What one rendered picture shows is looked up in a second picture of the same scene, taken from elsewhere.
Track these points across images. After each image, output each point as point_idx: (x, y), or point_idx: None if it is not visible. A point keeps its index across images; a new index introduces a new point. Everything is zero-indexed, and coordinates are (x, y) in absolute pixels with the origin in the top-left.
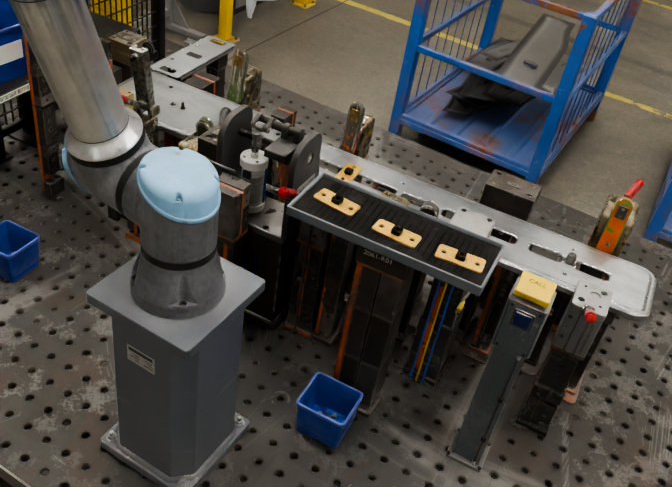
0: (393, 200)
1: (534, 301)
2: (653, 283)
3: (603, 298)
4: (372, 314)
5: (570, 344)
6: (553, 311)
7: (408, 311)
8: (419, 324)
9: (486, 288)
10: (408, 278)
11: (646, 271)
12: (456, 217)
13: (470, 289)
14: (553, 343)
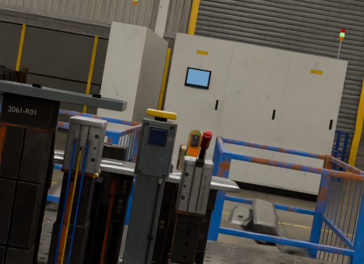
0: (24, 83)
1: (164, 116)
2: (234, 182)
3: (207, 160)
4: (18, 181)
5: (192, 203)
6: (164, 223)
7: (36, 243)
8: (53, 232)
9: (96, 251)
10: (49, 140)
11: (226, 178)
12: (75, 116)
13: (112, 107)
14: (177, 208)
